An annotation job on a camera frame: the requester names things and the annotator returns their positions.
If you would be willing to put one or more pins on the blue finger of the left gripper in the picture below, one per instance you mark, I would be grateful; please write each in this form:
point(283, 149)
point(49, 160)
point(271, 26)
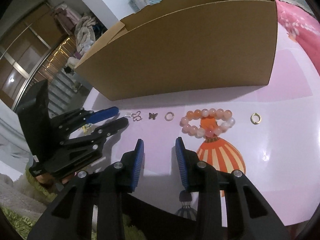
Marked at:
point(75, 154)
point(69, 122)

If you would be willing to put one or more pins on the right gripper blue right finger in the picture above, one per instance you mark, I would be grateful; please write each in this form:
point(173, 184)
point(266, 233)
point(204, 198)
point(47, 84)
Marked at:
point(228, 202)

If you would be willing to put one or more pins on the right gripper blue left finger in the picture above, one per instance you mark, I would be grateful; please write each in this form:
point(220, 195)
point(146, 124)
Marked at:
point(70, 214)

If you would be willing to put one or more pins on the silver abacus charm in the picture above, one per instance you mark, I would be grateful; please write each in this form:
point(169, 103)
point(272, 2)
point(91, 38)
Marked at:
point(128, 114)

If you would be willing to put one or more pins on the wooden wardrobe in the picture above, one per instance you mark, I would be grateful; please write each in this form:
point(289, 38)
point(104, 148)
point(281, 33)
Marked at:
point(22, 47)

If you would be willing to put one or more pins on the gold butterfly outline pendant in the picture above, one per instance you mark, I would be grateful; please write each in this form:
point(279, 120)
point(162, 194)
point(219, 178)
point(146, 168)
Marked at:
point(137, 116)

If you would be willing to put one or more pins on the small gold butterfly charm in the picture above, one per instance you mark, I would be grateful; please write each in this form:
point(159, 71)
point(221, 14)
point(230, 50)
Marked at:
point(152, 116)

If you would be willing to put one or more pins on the pile of clothes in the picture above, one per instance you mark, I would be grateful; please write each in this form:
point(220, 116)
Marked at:
point(86, 28)

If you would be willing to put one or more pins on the brown cardboard box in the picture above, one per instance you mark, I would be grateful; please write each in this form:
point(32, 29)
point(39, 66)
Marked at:
point(179, 45)

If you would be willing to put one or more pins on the pink floral blanket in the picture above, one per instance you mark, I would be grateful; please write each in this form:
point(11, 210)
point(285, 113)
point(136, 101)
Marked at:
point(301, 25)

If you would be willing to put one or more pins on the gold ring earring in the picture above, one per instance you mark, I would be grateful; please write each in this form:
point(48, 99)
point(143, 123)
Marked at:
point(169, 116)

